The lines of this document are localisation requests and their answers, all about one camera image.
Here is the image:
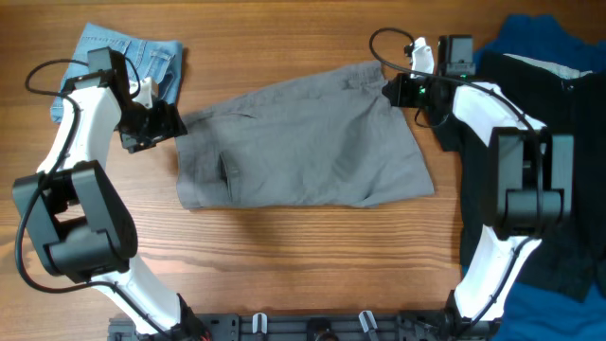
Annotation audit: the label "blue shirt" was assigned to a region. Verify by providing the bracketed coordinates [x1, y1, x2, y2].
[474, 15, 605, 340]

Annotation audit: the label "right black cable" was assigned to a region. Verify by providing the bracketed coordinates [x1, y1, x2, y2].
[368, 27, 545, 332]

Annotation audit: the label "black garment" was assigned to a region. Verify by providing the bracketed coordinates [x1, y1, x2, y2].
[428, 49, 606, 304]

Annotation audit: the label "folded blue denim jeans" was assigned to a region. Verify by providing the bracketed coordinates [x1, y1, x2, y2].
[72, 23, 184, 104]

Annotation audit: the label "light grey garment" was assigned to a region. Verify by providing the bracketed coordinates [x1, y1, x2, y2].
[508, 54, 592, 80]

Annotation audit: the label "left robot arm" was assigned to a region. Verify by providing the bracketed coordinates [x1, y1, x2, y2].
[12, 47, 205, 340]

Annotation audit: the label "grey cotton shorts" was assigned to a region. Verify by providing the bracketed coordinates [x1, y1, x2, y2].
[176, 62, 434, 209]

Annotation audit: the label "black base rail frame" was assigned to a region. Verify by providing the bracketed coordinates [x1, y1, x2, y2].
[107, 310, 474, 341]

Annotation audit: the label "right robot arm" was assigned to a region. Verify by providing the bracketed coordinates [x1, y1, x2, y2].
[383, 35, 574, 335]

